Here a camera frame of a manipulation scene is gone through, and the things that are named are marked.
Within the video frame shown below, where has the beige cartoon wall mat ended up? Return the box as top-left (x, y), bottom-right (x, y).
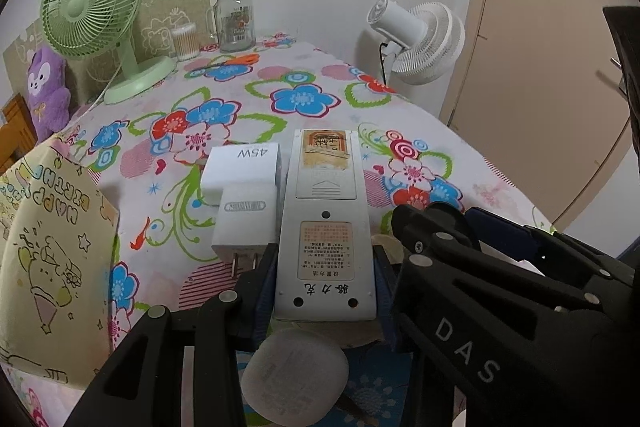
top-left (3, 0), bottom-right (210, 106)

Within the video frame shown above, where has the white oval earbud case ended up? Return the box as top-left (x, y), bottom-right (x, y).
top-left (241, 329), bottom-right (349, 426)

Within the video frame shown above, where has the floral tablecloth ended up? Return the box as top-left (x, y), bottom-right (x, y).
top-left (0, 33), bottom-right (557, 427)

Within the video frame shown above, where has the glass jar green lid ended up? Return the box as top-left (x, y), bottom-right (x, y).
top-left (206, 0), bottom-right (256, 52)

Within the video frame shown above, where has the white standing fan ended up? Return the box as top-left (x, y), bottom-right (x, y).
top-left (367, 0), bottom-right (465, 86)

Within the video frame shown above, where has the cotton swab container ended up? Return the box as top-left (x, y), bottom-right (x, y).
top-left (170, 23), bottom-right (200, 61)

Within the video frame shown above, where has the beige door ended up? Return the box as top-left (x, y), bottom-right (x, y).
top-left (439, 0), bottom-right (638, 229)

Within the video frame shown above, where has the green desk fan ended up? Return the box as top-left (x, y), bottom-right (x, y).
top-left (39, 0), bottom-right (177, 105)

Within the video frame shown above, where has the yellow cartoon fabric storage box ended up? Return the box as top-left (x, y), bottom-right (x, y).
top-left (1, 139), bottom-right (119, 389)

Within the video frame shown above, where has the white remote control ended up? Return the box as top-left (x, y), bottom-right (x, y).
top-left (273, 129), bottom-right (376, 322)

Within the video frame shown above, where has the white 45W charger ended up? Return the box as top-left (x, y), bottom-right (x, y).
top-left (200, 142), bottom-right (281, 205)

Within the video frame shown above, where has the purple plush rabbit toy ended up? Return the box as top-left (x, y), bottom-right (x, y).
top-left (26, 44), bottom-right (72, 143)

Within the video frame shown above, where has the white plug adapter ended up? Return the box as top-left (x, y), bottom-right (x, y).
top-left (212, 182), bottom-right (278, 279)

